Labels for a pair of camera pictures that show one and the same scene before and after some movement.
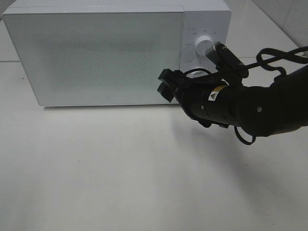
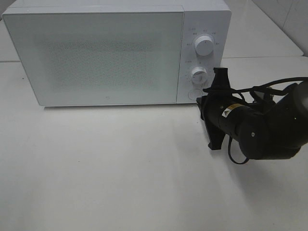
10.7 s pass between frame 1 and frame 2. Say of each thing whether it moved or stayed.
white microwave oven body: stayed
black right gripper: moved
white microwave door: stayed
